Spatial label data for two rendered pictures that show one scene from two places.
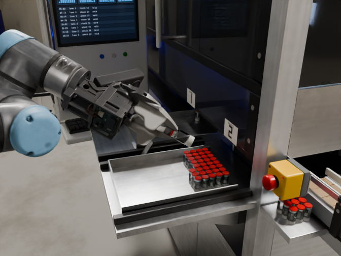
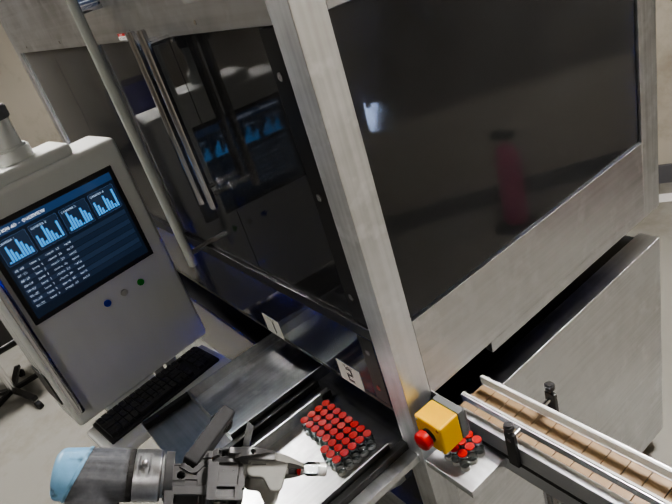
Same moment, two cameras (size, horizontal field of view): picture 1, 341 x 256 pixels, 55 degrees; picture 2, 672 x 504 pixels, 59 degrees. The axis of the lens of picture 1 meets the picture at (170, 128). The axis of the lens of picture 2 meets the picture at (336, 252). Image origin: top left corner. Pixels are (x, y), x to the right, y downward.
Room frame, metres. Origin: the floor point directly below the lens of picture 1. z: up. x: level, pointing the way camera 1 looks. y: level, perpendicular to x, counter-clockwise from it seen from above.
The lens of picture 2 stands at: (-0.14, -0.02, 1.91)
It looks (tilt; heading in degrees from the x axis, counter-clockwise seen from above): 28 degrees down; 348
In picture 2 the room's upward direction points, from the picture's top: 18 degrees counter-clockwise
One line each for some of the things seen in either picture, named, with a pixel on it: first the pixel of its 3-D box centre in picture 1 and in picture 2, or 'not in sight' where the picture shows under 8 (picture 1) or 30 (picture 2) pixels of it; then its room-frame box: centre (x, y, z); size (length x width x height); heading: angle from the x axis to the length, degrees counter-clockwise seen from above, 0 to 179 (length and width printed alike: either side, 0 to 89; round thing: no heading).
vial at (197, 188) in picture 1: (197, 184); (339, 465); (0.81, -0.08, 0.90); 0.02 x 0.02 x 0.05
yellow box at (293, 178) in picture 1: (286, 179); (441, 424); (0.70, -0.29, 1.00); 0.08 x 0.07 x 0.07; 108
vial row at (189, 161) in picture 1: (195, 169); (326, 442); (0.89, -0.08, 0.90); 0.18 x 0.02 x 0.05; 18
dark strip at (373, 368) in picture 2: (265, 5); (335, 246); (0.82, -0.23, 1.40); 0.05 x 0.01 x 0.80; 18
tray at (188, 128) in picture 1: (169, 128); (261, 378); (1.22, 0.00, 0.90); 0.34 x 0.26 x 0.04; 108
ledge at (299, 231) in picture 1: (296, 218); (470, 456); (0.70, -0.34, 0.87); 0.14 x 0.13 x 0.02; 108
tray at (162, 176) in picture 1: (168, 176); (297, 468); (0.86, 0.01, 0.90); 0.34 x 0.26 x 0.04; 108
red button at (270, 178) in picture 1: (271, 182); (425, 438); (0.68, -0.25, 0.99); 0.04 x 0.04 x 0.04; 18
